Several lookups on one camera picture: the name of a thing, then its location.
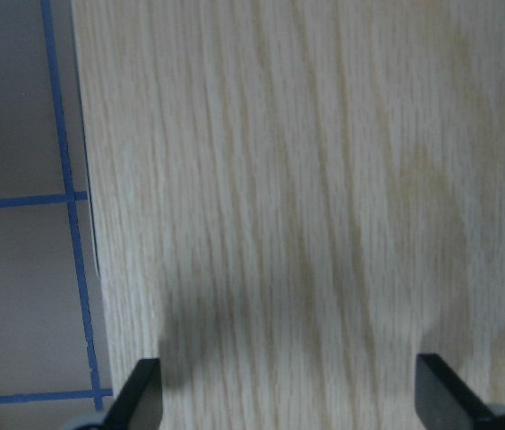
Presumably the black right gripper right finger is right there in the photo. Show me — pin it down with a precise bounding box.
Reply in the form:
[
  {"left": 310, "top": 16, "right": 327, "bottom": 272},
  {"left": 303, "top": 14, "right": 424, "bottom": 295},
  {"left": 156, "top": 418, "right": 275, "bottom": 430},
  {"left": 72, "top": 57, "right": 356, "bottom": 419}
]
[{"left": 415, "top": 354, "right": 505, "bottom": 430}]

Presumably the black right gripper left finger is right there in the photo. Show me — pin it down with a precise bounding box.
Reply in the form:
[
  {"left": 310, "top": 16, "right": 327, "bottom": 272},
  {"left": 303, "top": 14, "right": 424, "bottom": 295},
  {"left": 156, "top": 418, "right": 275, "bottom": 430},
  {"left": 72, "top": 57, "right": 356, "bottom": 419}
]
[{"left": 104, "top": 358, "right": 163, "bottom": 430}]

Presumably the light wooden drawer cabinet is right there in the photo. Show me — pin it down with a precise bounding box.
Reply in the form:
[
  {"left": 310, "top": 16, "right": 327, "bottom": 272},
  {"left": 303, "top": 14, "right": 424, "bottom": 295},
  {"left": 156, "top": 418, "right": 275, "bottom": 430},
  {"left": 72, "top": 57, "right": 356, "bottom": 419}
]
[{"left": 73, "top": 1, "right": 505, "bottom": 429}]

